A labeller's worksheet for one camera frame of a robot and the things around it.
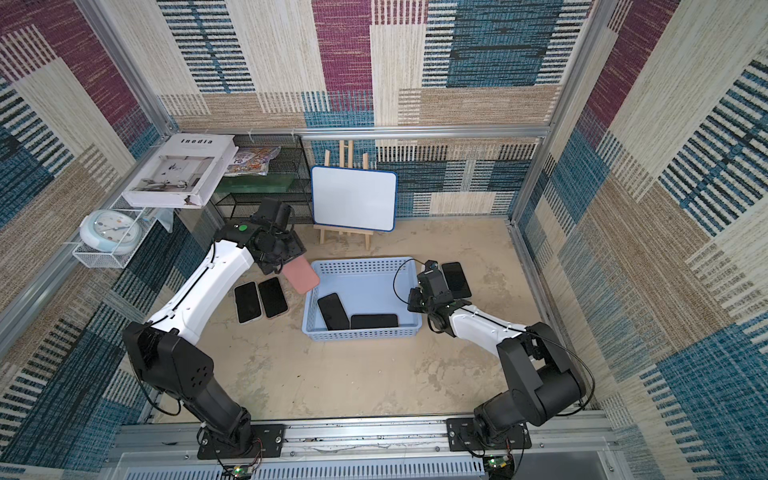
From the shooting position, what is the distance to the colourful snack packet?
0.84 metres

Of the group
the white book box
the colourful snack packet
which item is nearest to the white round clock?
the white book box

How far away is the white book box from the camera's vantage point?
0.71 meters

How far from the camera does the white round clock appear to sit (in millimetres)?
643

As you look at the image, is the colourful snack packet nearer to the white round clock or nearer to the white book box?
the white book box

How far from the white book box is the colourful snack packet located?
0.07 feet
